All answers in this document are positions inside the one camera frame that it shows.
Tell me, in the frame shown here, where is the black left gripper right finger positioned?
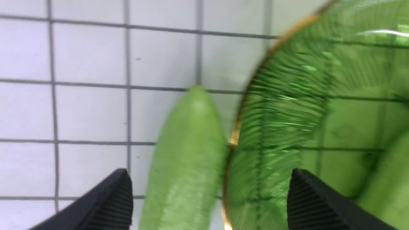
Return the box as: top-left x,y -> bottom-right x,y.
287,169 -> 393,230

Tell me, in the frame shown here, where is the green glass plate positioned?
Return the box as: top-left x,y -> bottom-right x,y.
223,0 -> 408,230

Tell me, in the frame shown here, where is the rounded green cucumber vegetable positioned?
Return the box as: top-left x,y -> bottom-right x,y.
357,132 -> 409,230

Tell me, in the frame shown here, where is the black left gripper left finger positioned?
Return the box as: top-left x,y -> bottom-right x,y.
33,169 -> 134,230

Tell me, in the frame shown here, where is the pointed green gourd vegetable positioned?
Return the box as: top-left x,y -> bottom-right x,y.
139,86 -> 227,230

